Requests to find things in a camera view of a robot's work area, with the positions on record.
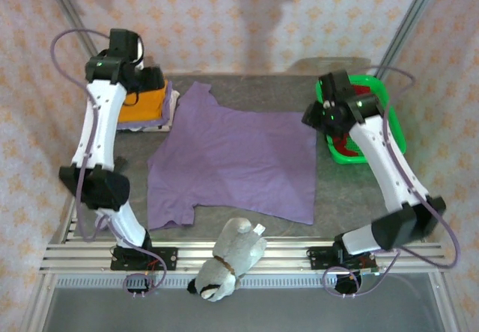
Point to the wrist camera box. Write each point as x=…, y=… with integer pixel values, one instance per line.
x=329, y=104
x=140, y=49

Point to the stack of folded clothes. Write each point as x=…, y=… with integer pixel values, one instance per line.
x=131, y=125

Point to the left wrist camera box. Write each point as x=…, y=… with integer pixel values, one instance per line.
x=140, y=49

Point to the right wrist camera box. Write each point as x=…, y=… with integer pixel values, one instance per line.
x=329, y=104

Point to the grey plush toy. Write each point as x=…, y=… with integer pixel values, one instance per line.
x=232, y=249

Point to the aluminium mounting rail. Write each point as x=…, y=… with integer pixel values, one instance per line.
x=75, y=257

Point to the orange folded t-shirt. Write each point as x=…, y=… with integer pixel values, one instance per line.
x=146, y=111

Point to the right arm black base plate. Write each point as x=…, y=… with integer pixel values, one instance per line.
x=318, y=257

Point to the white folded t-shirt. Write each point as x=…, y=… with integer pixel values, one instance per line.
x=173, y=104

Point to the purple t-shirt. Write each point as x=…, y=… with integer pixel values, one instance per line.
x=232, y=160

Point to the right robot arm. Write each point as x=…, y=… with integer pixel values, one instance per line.
x=385, y=160

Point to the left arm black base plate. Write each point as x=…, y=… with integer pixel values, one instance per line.
x=166, y=257

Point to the green plastic basket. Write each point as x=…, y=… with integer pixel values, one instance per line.
x=397, y=130

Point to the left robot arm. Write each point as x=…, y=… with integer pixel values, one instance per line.
x=99, y=122

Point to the red t-shirt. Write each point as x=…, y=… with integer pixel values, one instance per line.
x=338, y=148

